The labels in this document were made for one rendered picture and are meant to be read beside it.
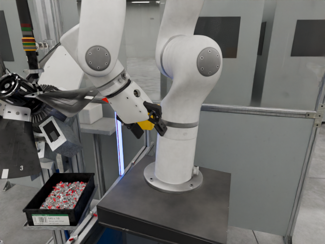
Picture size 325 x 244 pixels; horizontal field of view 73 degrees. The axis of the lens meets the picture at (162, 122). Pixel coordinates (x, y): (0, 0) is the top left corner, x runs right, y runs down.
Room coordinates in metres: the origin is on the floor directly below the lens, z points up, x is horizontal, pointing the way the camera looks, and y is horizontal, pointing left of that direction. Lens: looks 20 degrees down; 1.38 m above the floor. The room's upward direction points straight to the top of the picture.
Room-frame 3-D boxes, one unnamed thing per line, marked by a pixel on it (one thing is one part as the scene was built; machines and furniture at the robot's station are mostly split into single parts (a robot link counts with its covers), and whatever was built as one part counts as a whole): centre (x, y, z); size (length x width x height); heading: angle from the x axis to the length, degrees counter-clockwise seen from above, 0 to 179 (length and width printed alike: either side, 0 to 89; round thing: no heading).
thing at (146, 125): (1.08, 0.08, 1.02); 0.16 x 0.10 x 0.11; 165
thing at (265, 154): (1.58, 0.31, 0.50); 2.59 x 0.03 x 0.91; 75
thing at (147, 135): (1.08, 0.08, 0.92); 0.03 x 0.03 x 0.12; 75
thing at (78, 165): (1.25, 0.55, 0.58); 0.09 x 0.05 x 1.15; 75
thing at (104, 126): (1.45, 0.47, 0.85); 0.36 x 0.24 x 0.03; 75
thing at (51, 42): (1.48, 0.72, 1.36); 0.10 x 0.07 x 0.09; 20
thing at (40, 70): (0.90, 0.51, 1.32); 0.09 x 0.07 x 0.10; 20
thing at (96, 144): (1.45, 0.47, 0.42); 0.04 x 0.04 x 0.83; 75
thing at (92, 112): (1.50, 0.54, 0.92); 0.17 x 0.16 x 0.11; 165
